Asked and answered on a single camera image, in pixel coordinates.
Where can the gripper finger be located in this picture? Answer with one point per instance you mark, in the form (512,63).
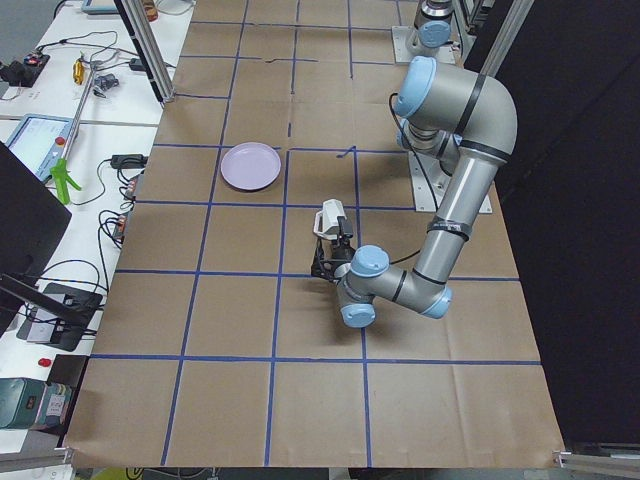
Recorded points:
(345,227)

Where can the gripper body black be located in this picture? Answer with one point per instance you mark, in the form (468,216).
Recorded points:
(342,252)

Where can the white angular cup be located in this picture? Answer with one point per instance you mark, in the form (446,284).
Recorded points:
(327,221)

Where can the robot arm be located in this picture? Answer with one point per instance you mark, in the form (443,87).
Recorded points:
(432,23)
(462,123)

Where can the lilac plate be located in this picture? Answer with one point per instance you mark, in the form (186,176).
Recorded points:
(250,166)

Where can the black power adapter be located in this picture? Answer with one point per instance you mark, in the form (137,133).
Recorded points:
(128,161)

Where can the black hub box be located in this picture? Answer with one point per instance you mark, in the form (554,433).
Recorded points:
(42,327)

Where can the green reacher grabber tool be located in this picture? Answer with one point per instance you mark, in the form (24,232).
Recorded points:
(59,172)

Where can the black monitor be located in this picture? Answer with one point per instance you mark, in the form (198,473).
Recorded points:
(33,221)

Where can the blue teach pendant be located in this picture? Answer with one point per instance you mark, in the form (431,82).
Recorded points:
(38,141)

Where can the green box device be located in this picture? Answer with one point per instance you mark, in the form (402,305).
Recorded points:
(33,404)

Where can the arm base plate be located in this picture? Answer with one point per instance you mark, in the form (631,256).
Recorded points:
(440,190)
(406,47)

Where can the aluminium frame post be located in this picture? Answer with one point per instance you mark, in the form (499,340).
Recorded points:
(139,30)

